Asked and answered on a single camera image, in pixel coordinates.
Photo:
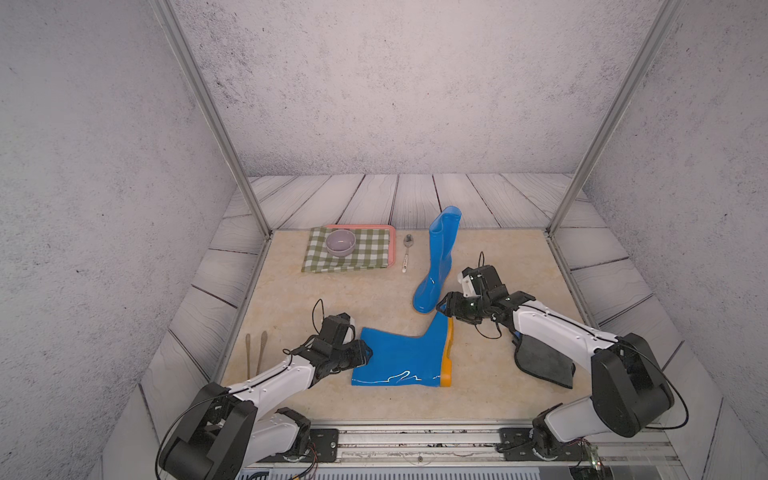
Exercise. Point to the metal spoon white handle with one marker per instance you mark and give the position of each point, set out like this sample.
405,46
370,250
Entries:
408,241

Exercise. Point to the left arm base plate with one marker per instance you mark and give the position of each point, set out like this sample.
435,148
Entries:
317,444

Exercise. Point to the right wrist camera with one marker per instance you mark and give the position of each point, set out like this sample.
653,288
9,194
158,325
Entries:
467,285

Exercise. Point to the left aluminium frame post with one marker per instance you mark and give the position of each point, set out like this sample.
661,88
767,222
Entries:
178,42

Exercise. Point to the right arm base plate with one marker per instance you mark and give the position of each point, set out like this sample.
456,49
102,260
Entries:
529,444

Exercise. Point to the grey blue cleaning cloth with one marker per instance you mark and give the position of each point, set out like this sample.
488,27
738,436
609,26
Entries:
543,362

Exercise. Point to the purple bowl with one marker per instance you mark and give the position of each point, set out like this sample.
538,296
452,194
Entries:
341,243

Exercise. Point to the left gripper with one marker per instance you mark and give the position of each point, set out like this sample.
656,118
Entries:
360,355

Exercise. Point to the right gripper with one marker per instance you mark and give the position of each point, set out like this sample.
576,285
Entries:
452,306

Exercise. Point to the blue rubber boot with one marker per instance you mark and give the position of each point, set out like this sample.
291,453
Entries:
442,236
399,360

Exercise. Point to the pink tray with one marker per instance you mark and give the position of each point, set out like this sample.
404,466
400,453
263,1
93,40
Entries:
391,256

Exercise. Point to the green checkered cloth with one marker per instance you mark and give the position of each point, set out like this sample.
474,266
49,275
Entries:
370,252

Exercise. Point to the right aluminium frame post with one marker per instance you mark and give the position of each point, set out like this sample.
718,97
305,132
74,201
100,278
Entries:
659,29

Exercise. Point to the aluminium frame post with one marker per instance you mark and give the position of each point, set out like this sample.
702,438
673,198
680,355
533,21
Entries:
178,42
659,29

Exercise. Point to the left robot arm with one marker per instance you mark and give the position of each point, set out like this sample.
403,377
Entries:
226,429

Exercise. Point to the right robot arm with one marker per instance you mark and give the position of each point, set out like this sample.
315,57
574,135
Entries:
628,388

